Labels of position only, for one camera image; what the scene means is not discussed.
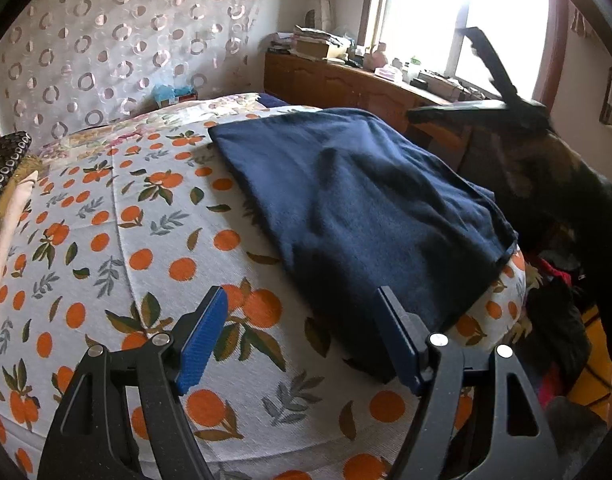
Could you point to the pink figurine on sideboard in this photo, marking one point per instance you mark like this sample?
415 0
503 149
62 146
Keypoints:
375 58

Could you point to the orange fruit print bedsheet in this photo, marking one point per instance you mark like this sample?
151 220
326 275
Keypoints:
114 248

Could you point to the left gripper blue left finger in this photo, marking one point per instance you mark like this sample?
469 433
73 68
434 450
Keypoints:
181 354

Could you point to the long wooden sideboard cabinet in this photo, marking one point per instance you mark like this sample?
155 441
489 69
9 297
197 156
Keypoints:
296 80

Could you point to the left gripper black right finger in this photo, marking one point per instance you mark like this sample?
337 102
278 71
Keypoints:
425 362

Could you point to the bright window with frame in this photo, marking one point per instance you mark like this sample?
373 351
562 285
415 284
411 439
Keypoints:
530 36

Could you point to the navy printed t-shirt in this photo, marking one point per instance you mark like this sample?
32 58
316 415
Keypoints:
351 206

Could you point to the circle patterned sheer curtain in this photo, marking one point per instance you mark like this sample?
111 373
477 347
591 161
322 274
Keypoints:
67 65

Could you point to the floral bed quilt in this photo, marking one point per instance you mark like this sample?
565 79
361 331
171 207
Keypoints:
175 116

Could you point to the stack of papers and boxes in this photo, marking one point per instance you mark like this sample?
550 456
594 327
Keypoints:
313 44

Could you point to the blue item cardboard box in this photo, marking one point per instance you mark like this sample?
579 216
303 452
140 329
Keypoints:
164 95

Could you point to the black circle patterned pillow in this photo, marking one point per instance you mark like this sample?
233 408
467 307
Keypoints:
13 148

